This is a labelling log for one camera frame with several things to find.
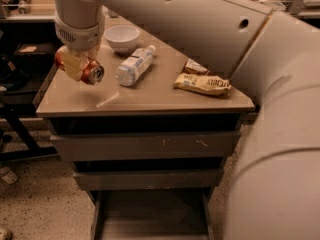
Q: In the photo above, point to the clear plastic water bottle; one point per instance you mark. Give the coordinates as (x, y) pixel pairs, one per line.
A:
(135, 65)

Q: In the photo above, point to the middle drawer grey front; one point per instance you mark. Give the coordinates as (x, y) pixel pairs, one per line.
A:
(133, 180)

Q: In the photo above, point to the black stand leg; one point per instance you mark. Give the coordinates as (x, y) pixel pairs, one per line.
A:
(33, 149)

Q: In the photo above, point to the red coke can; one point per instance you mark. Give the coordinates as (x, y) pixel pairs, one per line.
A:
(92, 74)

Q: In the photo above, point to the small white bottle on floor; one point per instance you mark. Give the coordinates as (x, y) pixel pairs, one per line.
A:
(8, 175)

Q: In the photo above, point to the open bottom drawer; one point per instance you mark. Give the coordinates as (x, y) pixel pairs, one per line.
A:
(169, 214)

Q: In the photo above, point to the top drawer grey front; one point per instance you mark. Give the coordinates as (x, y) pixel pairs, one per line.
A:
(140, 146)

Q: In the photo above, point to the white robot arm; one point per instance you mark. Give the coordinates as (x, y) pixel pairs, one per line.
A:
(274, 59)

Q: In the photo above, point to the white bowl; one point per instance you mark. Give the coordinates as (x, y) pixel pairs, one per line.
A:
(122, 39)

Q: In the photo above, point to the brown chip bag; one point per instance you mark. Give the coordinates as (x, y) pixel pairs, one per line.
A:
(196, 78)

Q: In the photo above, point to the black bag on shelf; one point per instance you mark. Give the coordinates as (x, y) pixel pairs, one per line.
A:
(35, 58)

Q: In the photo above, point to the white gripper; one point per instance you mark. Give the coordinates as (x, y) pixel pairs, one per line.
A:
(81, 36)

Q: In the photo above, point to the drawer grey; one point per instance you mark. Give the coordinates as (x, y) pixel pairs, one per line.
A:
(133, 180)
(140, 146)

